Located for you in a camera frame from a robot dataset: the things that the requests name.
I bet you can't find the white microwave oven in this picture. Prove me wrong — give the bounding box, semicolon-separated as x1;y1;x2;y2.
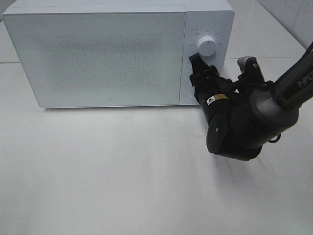
2;0;235;108

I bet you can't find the white microwave door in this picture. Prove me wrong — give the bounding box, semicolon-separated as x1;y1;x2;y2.
4;13;185;108

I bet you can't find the round white door button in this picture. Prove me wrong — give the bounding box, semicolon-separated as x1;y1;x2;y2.
191;93;197;102

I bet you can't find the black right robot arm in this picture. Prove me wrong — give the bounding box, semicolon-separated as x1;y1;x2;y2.
189;47;313;161

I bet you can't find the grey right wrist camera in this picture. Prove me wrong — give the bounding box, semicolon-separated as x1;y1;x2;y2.
237;56;265;85

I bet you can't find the upper white microwave knob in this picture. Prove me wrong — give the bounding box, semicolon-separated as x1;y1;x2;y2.
197;35;217;57

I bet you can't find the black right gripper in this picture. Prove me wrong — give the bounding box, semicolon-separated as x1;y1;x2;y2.
189;53;241;103

